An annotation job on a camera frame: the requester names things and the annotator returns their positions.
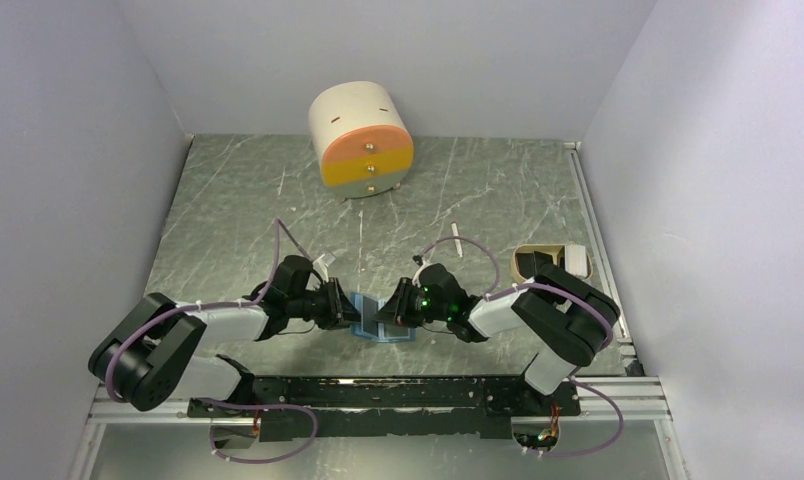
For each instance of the white pen red cap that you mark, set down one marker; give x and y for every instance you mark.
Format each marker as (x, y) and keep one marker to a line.
(457, 242)

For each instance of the stack of credit cards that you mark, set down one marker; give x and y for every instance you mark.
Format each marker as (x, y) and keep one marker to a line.
(576, 261)

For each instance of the beige card tray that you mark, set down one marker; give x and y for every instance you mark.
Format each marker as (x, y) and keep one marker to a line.
(527, 259)

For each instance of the blue leather card holder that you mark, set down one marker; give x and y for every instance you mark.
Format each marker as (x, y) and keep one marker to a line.
(369, 328)

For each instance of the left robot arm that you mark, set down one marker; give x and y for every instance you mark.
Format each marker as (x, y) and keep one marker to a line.
(151, 355)

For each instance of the round cream drawer cabinet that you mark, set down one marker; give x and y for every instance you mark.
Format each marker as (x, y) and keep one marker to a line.
(362, 146)

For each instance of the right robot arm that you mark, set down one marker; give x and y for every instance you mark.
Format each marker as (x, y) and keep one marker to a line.
(573, 319)

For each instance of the aluminium frame rail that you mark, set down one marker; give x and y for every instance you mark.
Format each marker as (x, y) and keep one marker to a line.
(624, 431)

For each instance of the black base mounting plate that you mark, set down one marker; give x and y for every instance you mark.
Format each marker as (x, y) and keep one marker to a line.
(293, 407)

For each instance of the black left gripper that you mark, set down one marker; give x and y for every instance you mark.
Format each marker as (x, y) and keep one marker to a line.
(340, 310)

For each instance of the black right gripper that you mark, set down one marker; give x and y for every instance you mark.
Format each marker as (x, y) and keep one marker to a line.
(397, 309)

